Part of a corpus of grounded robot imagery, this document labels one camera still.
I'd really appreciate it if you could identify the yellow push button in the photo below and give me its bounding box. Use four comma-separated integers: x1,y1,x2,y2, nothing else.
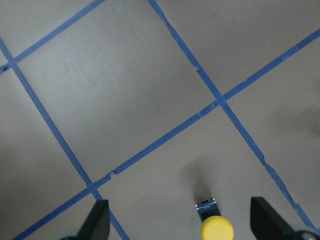
195,197,235,240

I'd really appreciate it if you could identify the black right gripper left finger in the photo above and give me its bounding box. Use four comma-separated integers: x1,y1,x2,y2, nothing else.
75,199,110,240

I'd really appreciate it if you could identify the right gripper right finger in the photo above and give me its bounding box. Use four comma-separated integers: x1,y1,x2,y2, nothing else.
250,196,301,240

